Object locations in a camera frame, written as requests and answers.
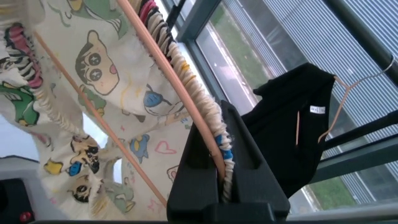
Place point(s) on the window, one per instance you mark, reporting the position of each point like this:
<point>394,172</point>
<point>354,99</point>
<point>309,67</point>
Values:
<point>248,46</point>

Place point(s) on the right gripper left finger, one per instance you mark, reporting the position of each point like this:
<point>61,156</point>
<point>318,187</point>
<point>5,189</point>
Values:
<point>196,183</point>

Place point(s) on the pink clothes hanger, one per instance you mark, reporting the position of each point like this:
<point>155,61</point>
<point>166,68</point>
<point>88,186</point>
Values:
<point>174,81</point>
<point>339,105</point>

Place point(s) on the black garment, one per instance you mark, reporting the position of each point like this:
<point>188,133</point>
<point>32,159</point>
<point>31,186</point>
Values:
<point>280,140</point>

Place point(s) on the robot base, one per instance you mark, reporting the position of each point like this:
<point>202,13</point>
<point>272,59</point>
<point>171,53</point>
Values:
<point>18,193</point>

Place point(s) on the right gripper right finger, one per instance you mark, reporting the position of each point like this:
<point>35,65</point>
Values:
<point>255,180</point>

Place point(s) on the cream printed garment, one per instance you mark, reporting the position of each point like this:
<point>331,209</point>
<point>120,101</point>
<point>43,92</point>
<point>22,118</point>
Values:
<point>109,109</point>

